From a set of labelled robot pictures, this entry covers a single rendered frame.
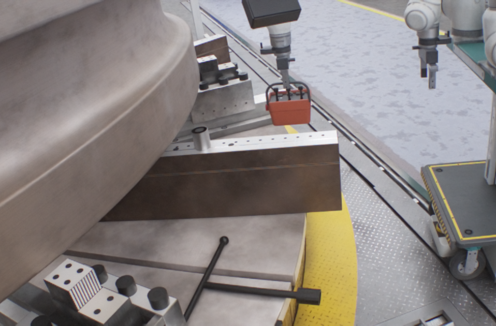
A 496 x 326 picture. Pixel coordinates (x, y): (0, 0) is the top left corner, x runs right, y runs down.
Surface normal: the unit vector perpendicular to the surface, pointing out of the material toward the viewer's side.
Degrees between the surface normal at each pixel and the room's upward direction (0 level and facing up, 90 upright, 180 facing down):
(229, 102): 90
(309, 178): 90
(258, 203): 90
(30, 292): 0
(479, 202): 0
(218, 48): 90
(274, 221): 0
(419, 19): 98
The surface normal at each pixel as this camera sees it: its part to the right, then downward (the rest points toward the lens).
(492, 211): -0.15, -0.86
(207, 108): 0.25, 0.43
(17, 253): 0.83, 0.15
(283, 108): -0.14, 0.60
